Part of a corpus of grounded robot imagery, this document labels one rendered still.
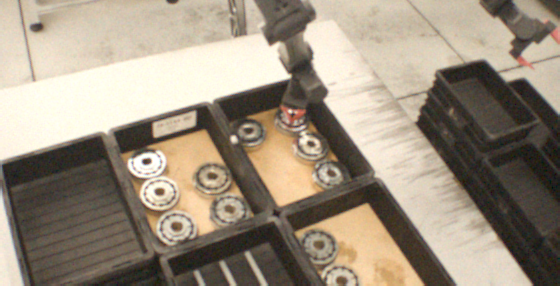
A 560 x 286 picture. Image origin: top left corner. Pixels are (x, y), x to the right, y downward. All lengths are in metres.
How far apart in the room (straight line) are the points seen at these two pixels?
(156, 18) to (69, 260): 2.17
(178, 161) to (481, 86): 1.51
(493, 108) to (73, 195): 1.76
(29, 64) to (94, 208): 1.78
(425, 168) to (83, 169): 1.05
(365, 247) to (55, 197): 0.81
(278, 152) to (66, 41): 1.92
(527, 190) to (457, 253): 0.80
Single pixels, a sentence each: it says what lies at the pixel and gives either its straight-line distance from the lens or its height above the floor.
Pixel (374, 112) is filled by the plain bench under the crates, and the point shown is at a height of 0.70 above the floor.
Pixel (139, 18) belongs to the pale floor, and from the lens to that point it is 3.36.
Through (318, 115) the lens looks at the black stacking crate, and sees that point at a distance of 1.63.
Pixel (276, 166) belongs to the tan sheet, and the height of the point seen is 0.83.
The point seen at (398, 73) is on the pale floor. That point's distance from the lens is 3.25.
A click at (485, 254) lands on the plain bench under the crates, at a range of 1.75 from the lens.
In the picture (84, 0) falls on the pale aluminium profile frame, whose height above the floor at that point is 0.13.
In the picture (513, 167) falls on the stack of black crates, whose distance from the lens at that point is 2.49.
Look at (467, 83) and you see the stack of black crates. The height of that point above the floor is 0.49.
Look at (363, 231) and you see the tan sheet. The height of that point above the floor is 0.83.
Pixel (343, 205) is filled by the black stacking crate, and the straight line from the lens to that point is 1.47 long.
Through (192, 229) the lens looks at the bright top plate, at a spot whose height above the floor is 0.86.
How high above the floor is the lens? 2.05
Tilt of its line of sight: 48 degrees down
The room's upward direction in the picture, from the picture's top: 11 degrees clockwise
